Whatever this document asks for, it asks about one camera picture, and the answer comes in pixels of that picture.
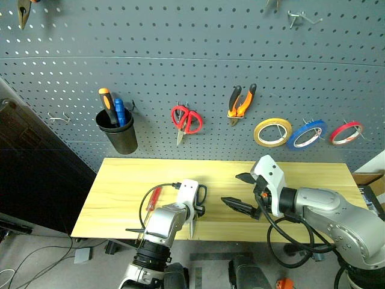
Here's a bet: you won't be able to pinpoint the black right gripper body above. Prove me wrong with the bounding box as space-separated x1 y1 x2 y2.
253 175 273 221

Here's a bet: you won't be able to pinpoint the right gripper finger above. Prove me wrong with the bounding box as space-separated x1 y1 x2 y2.
235 172 259 185
220 196 263 221

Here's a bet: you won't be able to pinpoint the black handled scissors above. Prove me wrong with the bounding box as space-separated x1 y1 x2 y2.
188 184 209 241

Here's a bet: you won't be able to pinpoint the yellow tape roll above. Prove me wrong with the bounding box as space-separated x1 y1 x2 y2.
253 117 293 148

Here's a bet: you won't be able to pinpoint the blue tape roll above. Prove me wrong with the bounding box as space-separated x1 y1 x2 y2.
286 119 328 151

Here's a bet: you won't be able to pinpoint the metal hook with blue tape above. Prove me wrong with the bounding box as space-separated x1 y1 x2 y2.
302 118 327 141

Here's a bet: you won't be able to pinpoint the red tape roll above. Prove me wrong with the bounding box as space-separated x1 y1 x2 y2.
328 121 365 146

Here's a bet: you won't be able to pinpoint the metal hook with red tape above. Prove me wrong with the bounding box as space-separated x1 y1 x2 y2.
343 120 367 141

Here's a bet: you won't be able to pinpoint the grey metal pegboard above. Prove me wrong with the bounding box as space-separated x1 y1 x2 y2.
0 0 385 175

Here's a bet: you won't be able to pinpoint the black table caster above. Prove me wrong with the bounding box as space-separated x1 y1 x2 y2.
283 243 299 257

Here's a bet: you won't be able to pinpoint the small dark rounded shape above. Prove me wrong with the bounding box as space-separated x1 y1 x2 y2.
163 262 191 289

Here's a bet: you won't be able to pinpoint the large dark rounded shape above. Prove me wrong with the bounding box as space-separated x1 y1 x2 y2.
227 255 274 289

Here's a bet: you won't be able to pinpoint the orange and black pliers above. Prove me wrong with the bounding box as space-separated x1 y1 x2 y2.
227 83 257 127

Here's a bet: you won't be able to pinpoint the black table foot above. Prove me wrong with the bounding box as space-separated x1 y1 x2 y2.
104 240 122 256

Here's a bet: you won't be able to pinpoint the brown cardboard box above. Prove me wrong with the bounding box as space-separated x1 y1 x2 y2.
351 170 385 197

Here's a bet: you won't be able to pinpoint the black plastic cup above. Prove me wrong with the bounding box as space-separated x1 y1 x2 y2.
95 107 139 155

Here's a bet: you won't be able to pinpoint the black printed box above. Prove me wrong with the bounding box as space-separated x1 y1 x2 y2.
359 184 385 218

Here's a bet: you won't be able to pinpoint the small grey floor box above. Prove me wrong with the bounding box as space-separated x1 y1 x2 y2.
73 247 93 266

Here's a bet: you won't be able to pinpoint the orange and black screwdriver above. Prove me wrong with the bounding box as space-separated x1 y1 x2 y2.
97 87 120 127

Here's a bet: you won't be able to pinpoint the dark wooden cabinet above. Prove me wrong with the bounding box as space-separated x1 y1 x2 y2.
0 76 97 236

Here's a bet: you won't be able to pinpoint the double prong metal peg hook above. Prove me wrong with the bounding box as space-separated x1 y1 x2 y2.
286 10 324 30

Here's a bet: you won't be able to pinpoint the black flat device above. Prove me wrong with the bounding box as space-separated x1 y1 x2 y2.
0 217 34 236

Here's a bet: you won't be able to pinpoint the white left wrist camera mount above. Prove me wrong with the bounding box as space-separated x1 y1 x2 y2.
176 179 200 213

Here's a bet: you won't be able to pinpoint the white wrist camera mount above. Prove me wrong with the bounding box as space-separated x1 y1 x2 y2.
250 154 287 218
176 179 200 213

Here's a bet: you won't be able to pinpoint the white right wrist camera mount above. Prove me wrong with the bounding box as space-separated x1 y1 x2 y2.
250 154 287 218

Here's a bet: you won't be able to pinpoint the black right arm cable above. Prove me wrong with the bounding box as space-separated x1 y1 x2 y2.
254 187 342 270

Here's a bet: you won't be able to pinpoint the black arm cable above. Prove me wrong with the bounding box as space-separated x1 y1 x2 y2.
138 181 183 242
254 187 342 270

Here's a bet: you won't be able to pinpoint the red handled screwdriver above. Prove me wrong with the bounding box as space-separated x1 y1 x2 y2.
145 186 164 212

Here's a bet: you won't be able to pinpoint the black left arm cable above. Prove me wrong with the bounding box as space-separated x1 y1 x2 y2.
138 181 183 242

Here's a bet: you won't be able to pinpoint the red handled scissors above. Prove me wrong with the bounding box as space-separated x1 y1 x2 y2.
170 105 204 147

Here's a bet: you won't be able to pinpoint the blue handled screwdriver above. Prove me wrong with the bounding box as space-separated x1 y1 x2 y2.
114 98 127 128

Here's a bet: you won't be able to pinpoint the black floor cable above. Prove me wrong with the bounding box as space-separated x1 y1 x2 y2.
0 234 108 289

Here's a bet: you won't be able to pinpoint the silver wire peg hook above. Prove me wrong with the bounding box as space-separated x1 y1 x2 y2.
47 112 72 125

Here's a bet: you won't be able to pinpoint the white floor cable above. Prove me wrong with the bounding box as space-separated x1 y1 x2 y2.
0 268 16 289

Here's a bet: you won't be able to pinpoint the long nose pliers orange handles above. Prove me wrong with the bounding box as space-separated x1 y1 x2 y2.
16 0 42 31

